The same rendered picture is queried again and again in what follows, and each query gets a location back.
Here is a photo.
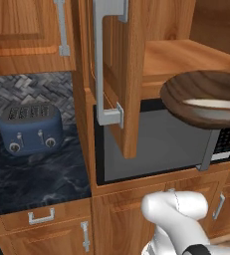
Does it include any silver microwave handle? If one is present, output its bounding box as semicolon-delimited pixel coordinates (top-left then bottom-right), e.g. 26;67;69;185
195;128;221;172

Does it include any wooden open wall cabinet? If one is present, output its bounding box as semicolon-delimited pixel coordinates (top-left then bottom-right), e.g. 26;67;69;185
71;0;230;102

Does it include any black and silver microwave oven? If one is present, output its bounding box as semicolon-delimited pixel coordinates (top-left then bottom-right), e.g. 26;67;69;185
93;98;230;186

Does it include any long silver door handle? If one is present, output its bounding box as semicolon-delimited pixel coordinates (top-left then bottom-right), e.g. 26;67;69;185
92;0;129;130

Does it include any silver drawer handle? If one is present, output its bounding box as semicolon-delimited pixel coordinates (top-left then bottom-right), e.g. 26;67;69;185
27;207;57;226

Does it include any silver base cabinet handle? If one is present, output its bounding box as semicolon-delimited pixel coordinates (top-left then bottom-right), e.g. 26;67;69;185
212;192;227;221
80;220;92;253

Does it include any dark brown wooden bowl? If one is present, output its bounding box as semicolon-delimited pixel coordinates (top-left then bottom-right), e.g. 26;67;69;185
159;70;230;130

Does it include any blue four-slot toaster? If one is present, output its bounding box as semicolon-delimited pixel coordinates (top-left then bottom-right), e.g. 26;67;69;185
0;103;64;157

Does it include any short silver wall cabinet handle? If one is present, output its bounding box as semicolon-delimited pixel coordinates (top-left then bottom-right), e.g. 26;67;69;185
53;0;72;58

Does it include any wooden closed wall cabinet door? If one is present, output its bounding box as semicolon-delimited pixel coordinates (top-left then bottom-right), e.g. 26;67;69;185
0;0;78;77

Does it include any wooden open cabinet door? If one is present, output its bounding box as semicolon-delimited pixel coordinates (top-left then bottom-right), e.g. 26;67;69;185
88;0;147;159

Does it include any wooden drawer front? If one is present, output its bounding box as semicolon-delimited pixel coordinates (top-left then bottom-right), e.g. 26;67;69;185
0;197;93;237

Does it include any wooden base cabinet door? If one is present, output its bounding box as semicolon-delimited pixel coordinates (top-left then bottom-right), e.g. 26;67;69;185
0;216;95;255
92;188;160;255
172;178;230;239

